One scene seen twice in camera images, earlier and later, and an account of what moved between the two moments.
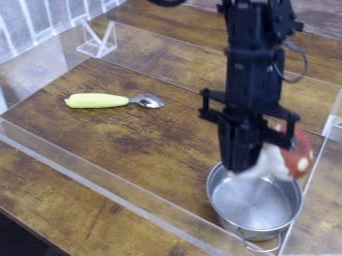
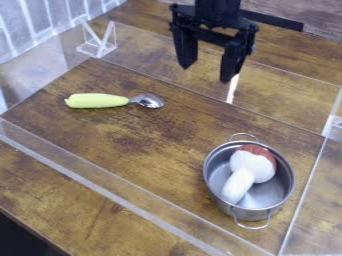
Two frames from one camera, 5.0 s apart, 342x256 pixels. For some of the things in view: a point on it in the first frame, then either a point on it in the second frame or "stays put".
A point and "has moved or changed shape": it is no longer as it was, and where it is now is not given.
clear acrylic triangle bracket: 98,47 stays put
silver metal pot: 257,206 has moved or changed shape
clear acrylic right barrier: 316,235 stays put
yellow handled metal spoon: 110,100 stays put
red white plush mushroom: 281,162 to 253,163
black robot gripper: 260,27 to 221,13
